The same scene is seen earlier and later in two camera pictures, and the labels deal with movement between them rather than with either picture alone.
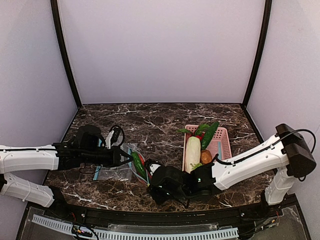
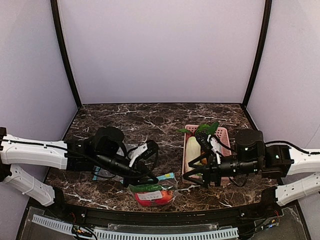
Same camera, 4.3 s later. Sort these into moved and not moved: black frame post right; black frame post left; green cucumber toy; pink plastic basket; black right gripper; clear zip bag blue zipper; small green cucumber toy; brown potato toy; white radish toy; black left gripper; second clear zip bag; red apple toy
Moved: black left gripper; small green cucumber toy; black right gripper; red apple toy; clear zip bag blue zipper
Not moved: pink plastic basket; black frame post left; green cucumber toy; white radish toy; brown potato toy; black frame post right; second clear zip bag
